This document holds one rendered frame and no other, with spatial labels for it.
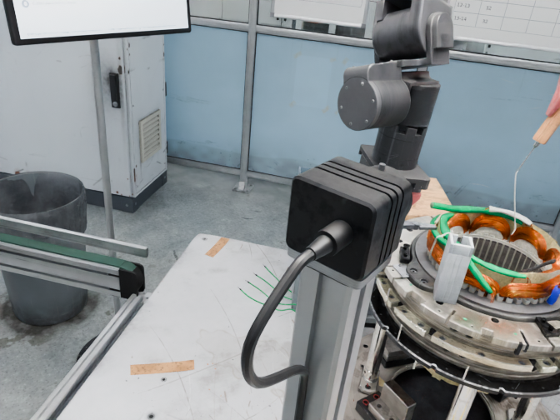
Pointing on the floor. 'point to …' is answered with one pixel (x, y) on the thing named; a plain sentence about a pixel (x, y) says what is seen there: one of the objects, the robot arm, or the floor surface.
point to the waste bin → (39, 300)
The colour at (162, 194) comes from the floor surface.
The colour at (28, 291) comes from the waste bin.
